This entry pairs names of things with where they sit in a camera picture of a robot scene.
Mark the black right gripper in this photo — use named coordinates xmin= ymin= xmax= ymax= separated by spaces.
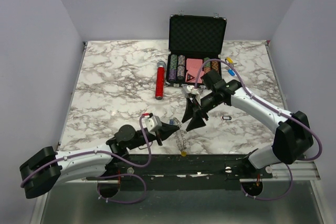
xmin=182 ymin=90 xmax=219 ymax=132

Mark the round metal keyring disc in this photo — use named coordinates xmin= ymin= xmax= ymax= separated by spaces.
xmin=172 ymin=118 xmax=186 ymax=152

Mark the black white key tag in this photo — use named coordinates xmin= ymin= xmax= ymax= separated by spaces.
xmin=221 ymin=115 xmax=232 ymax=121

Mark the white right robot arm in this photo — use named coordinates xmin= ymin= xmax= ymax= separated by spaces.
xmin=182 ymin=70 xmax=313 ymax=178

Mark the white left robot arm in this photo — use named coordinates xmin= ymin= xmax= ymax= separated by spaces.
xmin=19 ymin=122 xmax=179 ymax=199

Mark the black triangular all-in button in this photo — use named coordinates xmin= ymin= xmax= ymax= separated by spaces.
xmin=185 ymin=73 xmax=196 ymax=82

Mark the loose pink playing cards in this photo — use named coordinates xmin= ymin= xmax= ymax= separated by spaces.
xmin=186 ymin=69 xmax=204 ymax=83

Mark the red chip stack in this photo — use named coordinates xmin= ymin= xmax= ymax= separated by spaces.
xmin=204 ymin=67 xmax=211 ymax=74

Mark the purple chip stack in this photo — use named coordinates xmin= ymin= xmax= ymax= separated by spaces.
xmin=168 ymin=69 xmax=176 ymax=82

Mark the orange blue lower chip stack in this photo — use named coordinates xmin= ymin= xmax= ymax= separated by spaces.
xmin=176 ymin=65 xmax=185 ymax=80

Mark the orange blue chip stack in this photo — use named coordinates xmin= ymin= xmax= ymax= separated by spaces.
xmin=176 ymin=65 xmax=185 ymax=80
xmin=177 ymin=55 xmax=185 ymax=66

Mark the pink playing card deck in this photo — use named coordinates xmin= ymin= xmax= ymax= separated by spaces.
xmin=186 ymin=58 xmax=203 ymax=70

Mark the green chip stack right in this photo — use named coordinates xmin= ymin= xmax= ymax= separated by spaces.
xmin=204 ymin=57 xmax=211 ymax=68

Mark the orange black chip stack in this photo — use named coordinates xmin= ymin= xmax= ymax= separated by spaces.
xmin=211 ymin=59 xmax=219 ymax=73

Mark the red glitter microphone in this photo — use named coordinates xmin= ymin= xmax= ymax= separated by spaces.
xmin=155 ymin=60 xmax=166 ymax=100

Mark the blue key tag far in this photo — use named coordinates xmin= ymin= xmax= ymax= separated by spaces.
xmin=228 ymin=69 xmax=235 ymax=76

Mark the green blue chip stack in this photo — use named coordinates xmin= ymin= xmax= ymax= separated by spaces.
xmin=170 ymin=55 xmax=178 ymax=70

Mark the yellow key tag far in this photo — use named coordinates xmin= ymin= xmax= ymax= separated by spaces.
xmin=226 ymin=57 xmax=233 ymax=63

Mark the black poker chip case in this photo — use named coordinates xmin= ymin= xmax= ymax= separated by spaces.
xmin=165 ymin=14 xmax=227 ymax=88

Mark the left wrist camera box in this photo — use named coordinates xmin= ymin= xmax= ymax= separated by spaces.
xmin=144 ymin=115 xmax=162 ymax=132

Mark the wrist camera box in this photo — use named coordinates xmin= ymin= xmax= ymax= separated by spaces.
xmin=144 ymin=115 xmax=162 ymax=132
xmin=182 ymin=86 xmax=200 ymax=98

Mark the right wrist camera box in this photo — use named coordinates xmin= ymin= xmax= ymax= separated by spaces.
xmin=182 ymin=86 xmax=200 ymax=98

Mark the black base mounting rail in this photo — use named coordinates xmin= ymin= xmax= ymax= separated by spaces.
xmin=97 ymin=154 xmax=272 ymax=195

